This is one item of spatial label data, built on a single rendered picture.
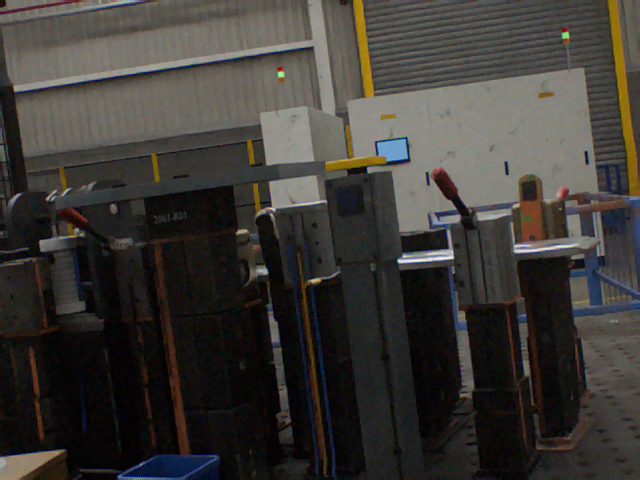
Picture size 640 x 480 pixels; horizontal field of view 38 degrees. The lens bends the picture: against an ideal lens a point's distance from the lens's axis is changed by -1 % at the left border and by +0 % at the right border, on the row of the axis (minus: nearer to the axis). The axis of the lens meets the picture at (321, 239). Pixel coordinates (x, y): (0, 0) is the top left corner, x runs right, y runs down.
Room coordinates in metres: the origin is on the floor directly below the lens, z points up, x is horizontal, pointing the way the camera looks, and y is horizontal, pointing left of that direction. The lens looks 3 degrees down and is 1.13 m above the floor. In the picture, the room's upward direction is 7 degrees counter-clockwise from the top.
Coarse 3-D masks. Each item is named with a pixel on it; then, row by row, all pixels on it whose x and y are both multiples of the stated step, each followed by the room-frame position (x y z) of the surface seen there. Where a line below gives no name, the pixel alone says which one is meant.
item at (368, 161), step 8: (344, 160) 1.16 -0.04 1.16; (352, 160) 1.15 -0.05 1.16; (360, 160) 1.15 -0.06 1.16; (368, 160) 1.14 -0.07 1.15; (376, 160) 1.17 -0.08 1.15; (384, 160) 1.19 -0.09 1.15; (328, 168) 1.17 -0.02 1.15; (336, 168) 1.16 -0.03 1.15; (344, 168) 1.16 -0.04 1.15; (352, 168) 1.16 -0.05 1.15; (360, 168) 1.17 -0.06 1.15
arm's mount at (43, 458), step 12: (12, 456) 1.41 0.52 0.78; (24, 456) 1.39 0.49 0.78; (36, 456) 1.38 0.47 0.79; (48, 456) 1.36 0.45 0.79; (60, 456) 1.38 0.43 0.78; (12, 468) 1.31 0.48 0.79; (24, 468) 1.30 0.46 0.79; (36, 468) 1.29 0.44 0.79; (48, 468) 1.33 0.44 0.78; (60, 468) 1.37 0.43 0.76
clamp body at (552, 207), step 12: (516, 204) 1.57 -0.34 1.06; (552, 204) 1.54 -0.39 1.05; (564, 204) 1.62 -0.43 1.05; (516, 216) 1.57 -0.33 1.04; (552, 216) 1.54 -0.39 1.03; (564, 216) 1.61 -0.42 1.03; (516, 228) 1.57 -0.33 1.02; (552, 228) 1.54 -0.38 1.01; (564, 228) 1.61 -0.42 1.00; (516, 240) 1.57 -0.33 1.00; (528, 336) 1.58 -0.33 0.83; (528, 348) 1.57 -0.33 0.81; (576, 348) 1.59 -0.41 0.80; (576, 360) 1.58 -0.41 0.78; (576, 372) 1.57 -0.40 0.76; (588, 396) 1.62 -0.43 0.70
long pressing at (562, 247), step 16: (544, 240) 1.48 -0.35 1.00; (560, 240) 1.44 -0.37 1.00; (576, 240) 1.41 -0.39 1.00; (592, 240) 1.41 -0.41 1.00; (416, 256) 1.50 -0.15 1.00; (432, 256) 1.47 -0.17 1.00; (448, 256) 1.39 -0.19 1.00; (528, 256) 1.33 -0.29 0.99; (544, 256) 1.32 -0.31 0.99; (560, 256) 1.31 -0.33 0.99; (256, 272) 1.55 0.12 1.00
